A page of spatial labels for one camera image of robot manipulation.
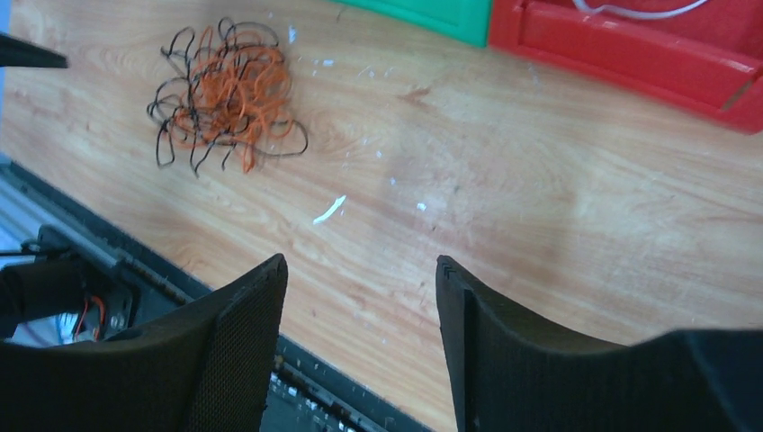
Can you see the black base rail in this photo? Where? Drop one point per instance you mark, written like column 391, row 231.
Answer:
column 126, row 284

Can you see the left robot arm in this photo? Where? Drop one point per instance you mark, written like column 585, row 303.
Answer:
column 47, row 287

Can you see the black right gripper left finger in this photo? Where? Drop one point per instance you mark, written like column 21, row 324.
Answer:
column 202, row 367

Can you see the red plastic bin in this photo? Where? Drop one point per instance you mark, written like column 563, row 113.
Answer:
column 707, row 61

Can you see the green plastic bin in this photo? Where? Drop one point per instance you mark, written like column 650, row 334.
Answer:
column 463, row 20

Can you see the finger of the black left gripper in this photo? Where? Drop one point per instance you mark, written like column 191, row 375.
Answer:
column 17, row 53

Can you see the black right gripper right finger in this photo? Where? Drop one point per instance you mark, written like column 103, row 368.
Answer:
column 511, row 369

